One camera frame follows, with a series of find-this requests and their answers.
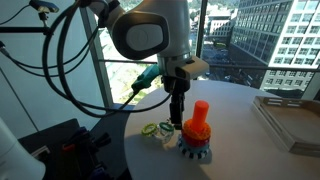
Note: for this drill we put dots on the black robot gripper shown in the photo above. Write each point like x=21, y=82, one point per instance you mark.
x=176, y=85

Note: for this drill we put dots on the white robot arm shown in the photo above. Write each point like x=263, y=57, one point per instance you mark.
x=153, y=27

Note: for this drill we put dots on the black clamps pile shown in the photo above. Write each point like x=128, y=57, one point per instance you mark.
x=84, y=146

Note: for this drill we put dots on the white lamp shade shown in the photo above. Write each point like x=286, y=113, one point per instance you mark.
x=15, y=162

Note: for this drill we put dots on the orange stacking toy post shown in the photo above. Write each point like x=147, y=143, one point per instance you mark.
x=199, y=115

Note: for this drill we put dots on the green cable connector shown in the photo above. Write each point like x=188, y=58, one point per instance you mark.
x=145, y=79

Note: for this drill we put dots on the camera on black stand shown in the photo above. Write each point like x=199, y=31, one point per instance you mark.
x=43, y=8

